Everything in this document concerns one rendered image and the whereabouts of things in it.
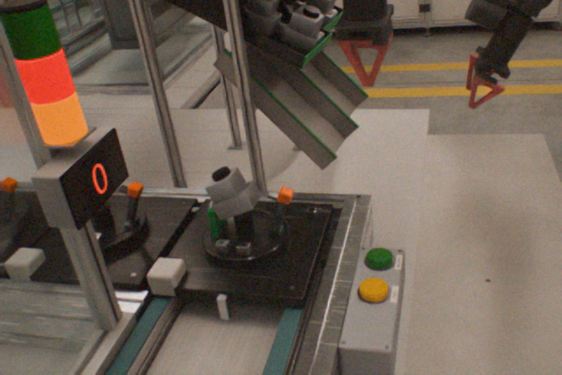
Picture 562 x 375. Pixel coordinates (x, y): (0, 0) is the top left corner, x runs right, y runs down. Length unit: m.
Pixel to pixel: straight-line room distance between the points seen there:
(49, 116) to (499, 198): 0.87
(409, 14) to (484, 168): 3.64
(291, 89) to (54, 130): 0.59
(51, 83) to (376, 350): 0.50
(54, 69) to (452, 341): 0.66
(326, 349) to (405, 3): 4.26
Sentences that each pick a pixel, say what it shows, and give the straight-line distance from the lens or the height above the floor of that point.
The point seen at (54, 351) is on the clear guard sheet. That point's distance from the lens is 0.81.
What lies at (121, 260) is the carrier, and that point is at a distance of 1.00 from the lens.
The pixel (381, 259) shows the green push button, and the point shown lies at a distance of 0.90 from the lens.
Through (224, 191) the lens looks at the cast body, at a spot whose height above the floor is 1.08.
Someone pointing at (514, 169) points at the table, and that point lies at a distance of 1.35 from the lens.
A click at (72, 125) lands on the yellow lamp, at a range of 0.71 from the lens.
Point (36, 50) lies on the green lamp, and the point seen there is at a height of 1.37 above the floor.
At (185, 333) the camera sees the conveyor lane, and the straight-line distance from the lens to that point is 0.91.
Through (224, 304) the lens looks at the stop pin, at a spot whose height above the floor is 0.96.
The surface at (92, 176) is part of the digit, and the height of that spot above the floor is 1.21.
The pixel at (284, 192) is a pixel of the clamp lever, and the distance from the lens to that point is 0.88.
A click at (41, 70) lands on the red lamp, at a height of 1.35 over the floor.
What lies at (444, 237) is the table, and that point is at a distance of 1.13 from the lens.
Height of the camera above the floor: 1.54
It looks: 29 degrees down
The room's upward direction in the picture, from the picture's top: 7 degrees counter-clockwise
